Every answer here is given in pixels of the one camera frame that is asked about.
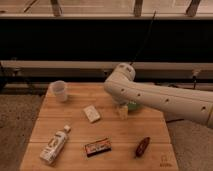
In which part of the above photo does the translucent yellowish gripper finger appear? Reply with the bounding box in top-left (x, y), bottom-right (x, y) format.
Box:
top-left (117, 105), bottom-right (128, 120)

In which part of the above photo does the white sponge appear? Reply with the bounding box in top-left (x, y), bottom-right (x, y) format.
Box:
top-left (83, 105), bottom-right (101, 123)

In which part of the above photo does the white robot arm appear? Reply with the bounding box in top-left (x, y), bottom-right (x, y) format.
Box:
top-left (104, 63), bottom-right (213, 129)

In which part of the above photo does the green ceramic bowl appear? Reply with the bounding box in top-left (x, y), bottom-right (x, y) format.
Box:
top-left (127, 102), bottom-right (140, 111)

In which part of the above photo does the dark snack bar packet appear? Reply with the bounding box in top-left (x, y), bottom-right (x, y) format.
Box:
top-left (84, 138), bottom-right (111, 157)

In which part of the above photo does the brown red sausage toy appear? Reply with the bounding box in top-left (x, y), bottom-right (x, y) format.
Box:
top-left (135, 137), bottom-right (150, 157)

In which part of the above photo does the translucent plastic cup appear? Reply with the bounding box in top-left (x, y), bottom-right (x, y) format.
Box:
top-left (50, 80), bottom-right (68, 102)

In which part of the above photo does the white drink bottle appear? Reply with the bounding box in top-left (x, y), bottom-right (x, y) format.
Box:
top-left (40, 125), bottom-right (71, 165)

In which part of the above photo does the wall power outlet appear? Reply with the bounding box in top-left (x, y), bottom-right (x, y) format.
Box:
top-left (103, 70), bottom-right (109, 77)

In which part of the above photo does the black cable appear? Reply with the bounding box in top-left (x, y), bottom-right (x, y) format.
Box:
top-left (129, 9), bottom-right (158, 66)

